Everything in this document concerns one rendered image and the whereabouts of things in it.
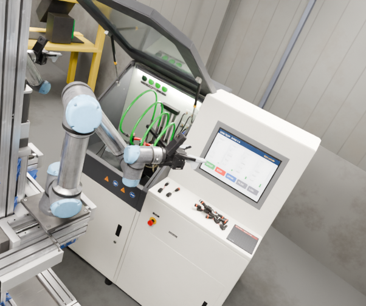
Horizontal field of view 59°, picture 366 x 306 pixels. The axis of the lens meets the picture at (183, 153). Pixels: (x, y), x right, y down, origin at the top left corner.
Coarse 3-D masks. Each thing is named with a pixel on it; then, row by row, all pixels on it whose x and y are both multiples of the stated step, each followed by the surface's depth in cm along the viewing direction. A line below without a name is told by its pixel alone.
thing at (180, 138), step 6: (180, 132) 141; (174, 138) 141; (180, 138) 139; (186, 138) 140; (168, 144) 142; (174, 144) 139; (180, 144) 140; (168, 150) 140; (174, 150) 140; (168, 156) 141
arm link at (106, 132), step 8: (64, 88) 116; (104, 120) 131; (96, 128) 132; (104, 128) 132; (112, 128) 136; (104, 136) 135; (112, 136) 137; (120, 136) 142; (112, 144) 139; (120, 144) 141; (112, 152) 143; (120, 152) 143; (120, 160) 144
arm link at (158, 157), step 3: (153, 147) 138; (156, 147) 138; (159, 147) 139; (156, 150) 137; (159, 150) 138; (156, 153) 136; (159, 153) 137; (162, 153) 138; (156, 156) 136; (159, 156) 137; (162, 156) 138; (156, 159) 136; (159, 159) 137; (153, 162) 137; (156, 162) 138; (159, 162) 139
